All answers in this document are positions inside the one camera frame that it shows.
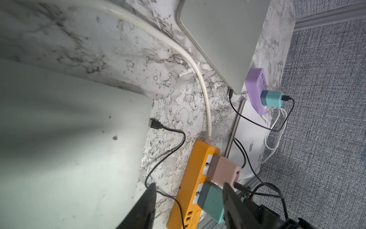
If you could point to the pink charger plug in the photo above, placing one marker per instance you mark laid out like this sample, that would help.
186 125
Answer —
222 170

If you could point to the orange power strip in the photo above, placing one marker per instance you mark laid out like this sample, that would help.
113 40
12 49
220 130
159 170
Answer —
186 213

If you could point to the right silver apple laptop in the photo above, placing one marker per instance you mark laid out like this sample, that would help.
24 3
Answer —
251 137

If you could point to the rear grey laptop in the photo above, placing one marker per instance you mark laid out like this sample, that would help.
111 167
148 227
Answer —
225 33

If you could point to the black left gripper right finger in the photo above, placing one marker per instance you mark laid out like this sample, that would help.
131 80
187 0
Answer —
238 214

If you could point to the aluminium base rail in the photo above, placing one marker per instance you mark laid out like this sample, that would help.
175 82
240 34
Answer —
206 222

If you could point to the left silver laptop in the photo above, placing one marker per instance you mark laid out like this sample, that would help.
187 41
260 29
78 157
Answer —
71 150

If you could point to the teal charger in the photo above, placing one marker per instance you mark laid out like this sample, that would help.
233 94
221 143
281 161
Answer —
211 201
272 98

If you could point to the purple power strip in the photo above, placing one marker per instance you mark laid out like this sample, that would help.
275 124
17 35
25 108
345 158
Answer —
255 83

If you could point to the teal charger on purple strip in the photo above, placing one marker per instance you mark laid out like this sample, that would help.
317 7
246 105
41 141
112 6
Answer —
272 98

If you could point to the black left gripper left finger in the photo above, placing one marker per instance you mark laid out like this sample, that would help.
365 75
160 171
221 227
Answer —
142 214

